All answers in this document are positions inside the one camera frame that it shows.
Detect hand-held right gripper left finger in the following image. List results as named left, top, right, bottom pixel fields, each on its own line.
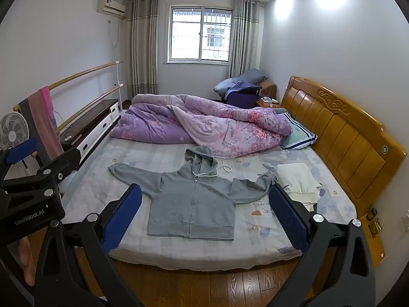
left=35, top=183, right=144, bottom=307

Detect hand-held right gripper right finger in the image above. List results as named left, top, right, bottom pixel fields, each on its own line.
left=269, top=183, right=377, bottom=307

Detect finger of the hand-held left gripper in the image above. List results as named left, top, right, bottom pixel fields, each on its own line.
left=0, top=138, right=38, bottom=181
left=0, top=148, right=81, bottom=206

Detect grey zip hoodie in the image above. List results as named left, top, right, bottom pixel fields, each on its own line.
left=108, top=145, right=277, bottom=240

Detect folded white clothes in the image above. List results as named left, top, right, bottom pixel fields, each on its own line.
left=275, top=163, right=323, bottom=213

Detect person's left hand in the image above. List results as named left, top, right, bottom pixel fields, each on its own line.
left=17, top=236, right=35, bottom=287

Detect white fan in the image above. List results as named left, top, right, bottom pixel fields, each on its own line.
left=0, top=112, right=31, bottom=152

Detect dark-topped white cabinet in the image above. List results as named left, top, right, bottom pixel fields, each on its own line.
left=59, top=98, right=121, bottom=167

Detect patterned bed sheet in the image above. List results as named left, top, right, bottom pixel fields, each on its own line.
left=61, top=139, right=358, bottom=272

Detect pink towel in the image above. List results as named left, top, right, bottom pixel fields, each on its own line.
left=40, top=86, right=58, bottom=129

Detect blue striped pillow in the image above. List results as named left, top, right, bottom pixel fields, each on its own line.
left=281, top=112, right=318, bottom=151

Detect wooden bedside shelf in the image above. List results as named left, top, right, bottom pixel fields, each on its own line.
left=358, top=208, right=385, bottom=267

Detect purple floral quilt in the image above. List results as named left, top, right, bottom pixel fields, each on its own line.
left=110, top=94, right=293, bottom=160

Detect wooden nightstand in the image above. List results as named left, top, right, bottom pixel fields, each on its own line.
left=256, top=97, right=282, bottom=108

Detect dark purple chair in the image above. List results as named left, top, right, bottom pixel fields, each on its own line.
left=225, top=83, right=261, bottom=107

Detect brown cushion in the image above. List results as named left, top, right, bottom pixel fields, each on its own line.
left=258, top=78, right=277, bottom=100

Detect grey striped curtain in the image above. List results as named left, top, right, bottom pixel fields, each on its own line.
left=228, top=0, right=260, bottom=78
left=126, top=0, right=160, bottom=96

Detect pile of blue pillows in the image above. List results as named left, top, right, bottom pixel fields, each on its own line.
left=213, top=69, right=268, bottom=94

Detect white air conditioner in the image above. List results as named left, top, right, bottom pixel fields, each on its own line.
left=97, top=0, right=126, bottom=19

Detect window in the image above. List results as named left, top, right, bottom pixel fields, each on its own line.
left=168, top=5, right=233, bottom=64

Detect wooden barre rail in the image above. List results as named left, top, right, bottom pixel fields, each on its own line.
left=56, top=84, right=124, bottom=133
left=13, top=61, right=123, bottom=111

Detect white barre post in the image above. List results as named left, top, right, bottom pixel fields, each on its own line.
left=116, top=61, right=123, bottom=112

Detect air conditioner cable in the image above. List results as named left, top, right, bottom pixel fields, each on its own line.
left=108, top=16, right=121, bottom=48

